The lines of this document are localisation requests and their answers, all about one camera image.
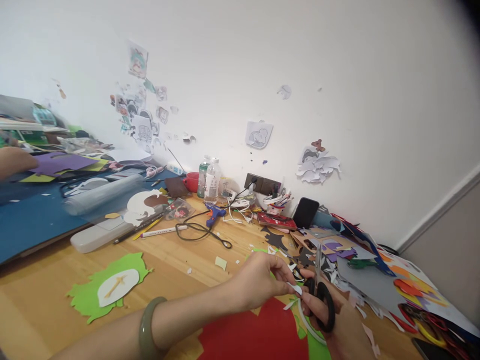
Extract person's right hand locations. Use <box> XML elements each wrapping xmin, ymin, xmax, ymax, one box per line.
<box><xmin>298</xmin><ymin>269</ymin><xmax>363</xmax><ymax>341</ymax></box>

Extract person's left hand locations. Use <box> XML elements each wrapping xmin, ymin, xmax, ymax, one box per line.
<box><xmin>228</xmin><ymin>250</ymin><xmax>305</xmax><ymax>313</ymax></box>

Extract black handled scissors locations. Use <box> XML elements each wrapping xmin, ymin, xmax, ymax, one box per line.
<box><xmin>302</xmin><ymin>245</ymin><xmax>337</xmax><ymax>334</ymax></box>

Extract curved white paper strip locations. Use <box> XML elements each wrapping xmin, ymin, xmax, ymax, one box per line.
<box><xmin>292</xmin><ymin>299</ymin><xmax>328</xmax><ymax>345</ymax></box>

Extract green foam sheet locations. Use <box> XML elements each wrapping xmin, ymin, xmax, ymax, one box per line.
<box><xmin>294</xmin><ymin>314</ymin><xmax>333</xmax><ymax>360</ymax></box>

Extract grey paper sheet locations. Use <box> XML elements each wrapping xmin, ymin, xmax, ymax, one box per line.
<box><xmin>335</xmin><ymin>254</ymin><xmax>410</xmax><ymax>320</ymax></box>

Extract red foam sheet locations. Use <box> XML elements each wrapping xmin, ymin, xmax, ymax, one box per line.
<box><xmin>196</xmin><ymin>296</ymin><xmax>310</xmax><ymax>360</ymax></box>

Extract red patterned box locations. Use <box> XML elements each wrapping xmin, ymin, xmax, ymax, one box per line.
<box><xmin>256</xmin><ymin>211</ymin><xmax>298</xmax><ymax>232</ymax></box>

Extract pile of coloured paper scraps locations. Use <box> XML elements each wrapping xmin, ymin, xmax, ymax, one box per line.
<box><xmin>258</xmin><ymin>213</ymin><xmax>398</xmax><ymax>297</ymax></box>

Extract blue hot glue gun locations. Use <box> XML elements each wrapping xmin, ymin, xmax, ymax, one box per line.
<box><xmin>203</xmin><ymin>202</ymin><xmax>228</xmax><ymax>229</ymax></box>

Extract pen holder cup with pens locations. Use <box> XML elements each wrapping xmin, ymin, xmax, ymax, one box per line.
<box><xmin>263</xmin><ymin>187</ymin><xmax>294</xmax><ymax>217</ymax></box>

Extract black smartphone standing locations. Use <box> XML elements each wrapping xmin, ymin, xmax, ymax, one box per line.
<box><xmin>291</xmin><ymin>196</ymin><xmax>320</xmax><ymax>230</ymax></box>

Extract pile of orange yellow cutouts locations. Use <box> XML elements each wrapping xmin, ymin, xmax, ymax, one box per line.
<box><xmin>376</xmin><ymin>251</ymin><xmax>480</xmax><ymax>360</ymax></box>

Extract dark flat smartphone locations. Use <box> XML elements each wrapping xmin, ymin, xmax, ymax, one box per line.
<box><xmin>411</xmin><ymin>337</ymin><xmax>457</xmax><ymax>360</ymax></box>

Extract doll figure packet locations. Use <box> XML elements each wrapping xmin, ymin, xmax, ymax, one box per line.
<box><xmin>163</xmin><ymin>196</ymin><xmax>197</xmax><ymax>222</ymax></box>

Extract white marker pen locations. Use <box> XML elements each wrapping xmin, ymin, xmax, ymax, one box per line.
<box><xmin>133</xmin><ymin>224</ymin><xmax>189</xmax><ymax>241</ymax></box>

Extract clear bottle white label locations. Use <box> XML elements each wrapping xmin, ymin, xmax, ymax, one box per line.
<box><xmin>203</xmin><ymin>157</ymin><xmax>222</xmax><ymax>205</ymax></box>

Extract clear bottle green label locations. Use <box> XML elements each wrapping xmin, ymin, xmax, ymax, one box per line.
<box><xmin>197</xmin><ymin>154</ymin><xmax>211</xmax><ymax>200</ymax></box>

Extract red mug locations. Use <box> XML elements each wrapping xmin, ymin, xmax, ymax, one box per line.
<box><xmin>182</xmin><ymin>172</ymin><xmax>201</xmax><ymax>194</ymax></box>

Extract brown leather wallet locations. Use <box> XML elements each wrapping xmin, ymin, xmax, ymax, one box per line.
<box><xmin>164</xmin><ymin>176</ymin><xmax>191</xmax><ymax>198</ymax></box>

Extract bunch of white paper cutouts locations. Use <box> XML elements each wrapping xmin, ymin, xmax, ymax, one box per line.
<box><xmin>295</xmin><ymin>146</ymin><xmax>343</xmax><ymax>185</ymax></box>

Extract dark pencil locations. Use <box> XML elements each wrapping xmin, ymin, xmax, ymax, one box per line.
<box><xmin>112</xmin><ymin>221</ymin><xmax>158</xmax><ymax>245</ymax></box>

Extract white and brown animal cutout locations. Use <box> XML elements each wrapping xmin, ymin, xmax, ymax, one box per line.
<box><xmin>119</xmin><ymin>189</ymin><xmax>172</xmax><ymax>228</ymax></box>

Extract white oval foam cutout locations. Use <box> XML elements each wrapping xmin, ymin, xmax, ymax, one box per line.
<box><xmin>96</xmin><ymin>268</ymin><xmax>141</xmax><ymax>308</ymax></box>

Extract grey elephant drawing sticker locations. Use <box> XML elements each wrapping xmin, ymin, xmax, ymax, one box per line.
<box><xmin>245</xmin><ymin>119</ymin><xmax>274</xmax><ymax>150</ymax></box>

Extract white plastic pencil case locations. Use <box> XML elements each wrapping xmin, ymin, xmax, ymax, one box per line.
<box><xmin>69</xmin><ymin>218</ymin><xmax>130</xmax><ymax>254</ymax></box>

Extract green foam leaf cutout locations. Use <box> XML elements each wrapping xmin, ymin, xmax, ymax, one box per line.
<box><xmin>65</xmin><ymin>251</ymin><xmax>155</xmax><ymax>325</ymax></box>

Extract clear plastic film roll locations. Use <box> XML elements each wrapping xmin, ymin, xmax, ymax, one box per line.
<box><xmin>61</xmin><ymin>173</ymin><xmax>146</xmax><ymax>218</ymax></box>

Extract purple foam sheet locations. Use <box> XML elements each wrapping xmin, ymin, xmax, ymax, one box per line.
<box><xmin>28</xmin><ymin>151</ymin><xmax>100</xmax><ymax>177</ymax></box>

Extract blue cutting mat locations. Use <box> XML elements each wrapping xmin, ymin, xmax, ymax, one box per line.
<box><xmin>0</xmin><ymin>164</ymin><xmax>168</xmax><ymax>265</ymax></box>

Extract stack of boxes and packets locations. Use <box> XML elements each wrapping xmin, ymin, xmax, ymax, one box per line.
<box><xmin>0</xmin><ymin>93</ymin><xmax>70</xmax><ymax>147</ymax></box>

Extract black cord loop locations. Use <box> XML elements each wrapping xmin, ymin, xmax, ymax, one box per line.
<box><xmin>175</xmin><ymin>209</ymin><xmax>233</xmax><ymax>250</ymax></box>

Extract dark wall socket panel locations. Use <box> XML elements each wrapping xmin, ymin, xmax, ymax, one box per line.
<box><xmin>244</xmin><ymin>172</ymin><xmax>282</xmax><ymax>196</ymax></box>

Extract cluster of cartoon wall stickers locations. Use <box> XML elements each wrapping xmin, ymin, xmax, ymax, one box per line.
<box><xmin>109</xmin><ymin>76</ymin><xmax>198</xmax><ymax>155</ymax></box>

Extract cartoon character wall poster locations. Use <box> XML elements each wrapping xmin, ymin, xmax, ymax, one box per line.
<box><xmin>126</xmin><ymin>39</ymin><xmax>150</xmax><ymax>80</ymax></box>

